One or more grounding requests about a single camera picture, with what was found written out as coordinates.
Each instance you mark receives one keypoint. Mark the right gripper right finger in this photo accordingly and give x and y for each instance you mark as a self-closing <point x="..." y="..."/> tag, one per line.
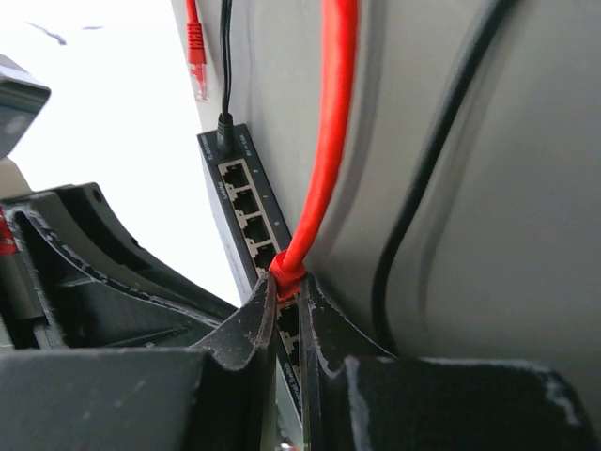
<point x="357" y="396"/>

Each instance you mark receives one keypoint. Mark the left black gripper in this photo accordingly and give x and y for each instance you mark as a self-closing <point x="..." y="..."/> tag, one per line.
<point x="72" y="276"/>

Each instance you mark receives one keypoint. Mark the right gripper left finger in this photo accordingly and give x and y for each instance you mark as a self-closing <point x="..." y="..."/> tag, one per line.
<point x="218" y="394"/>

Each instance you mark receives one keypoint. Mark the black network switch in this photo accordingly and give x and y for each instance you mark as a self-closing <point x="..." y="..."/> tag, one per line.
<point x="253" y="230"/>

